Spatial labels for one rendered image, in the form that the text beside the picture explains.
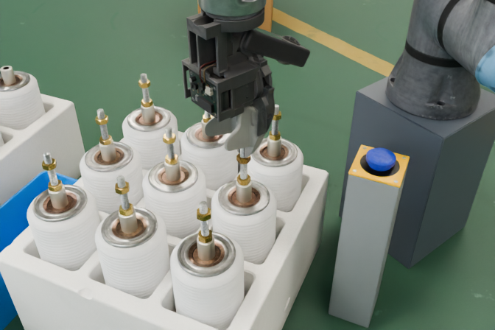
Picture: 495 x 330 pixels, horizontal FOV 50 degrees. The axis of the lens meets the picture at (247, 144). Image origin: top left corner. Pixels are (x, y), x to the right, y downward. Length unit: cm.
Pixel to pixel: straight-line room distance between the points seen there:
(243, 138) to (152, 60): 105
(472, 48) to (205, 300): 47
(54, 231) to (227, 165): 29
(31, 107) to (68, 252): 40
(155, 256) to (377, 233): 31
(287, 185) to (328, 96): 68
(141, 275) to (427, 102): 51
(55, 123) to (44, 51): 71
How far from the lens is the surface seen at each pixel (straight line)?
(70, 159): 122
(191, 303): 72
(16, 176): 111
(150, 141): 93
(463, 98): 91
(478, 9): 75
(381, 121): 93
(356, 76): 162
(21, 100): 112
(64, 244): 81
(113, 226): 76
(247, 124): 67
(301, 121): 139
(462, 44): 78
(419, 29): 87
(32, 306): 92
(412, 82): 90
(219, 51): 60
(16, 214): 108
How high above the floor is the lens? 78
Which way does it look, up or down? 37 degrees down
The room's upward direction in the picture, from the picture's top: straight up
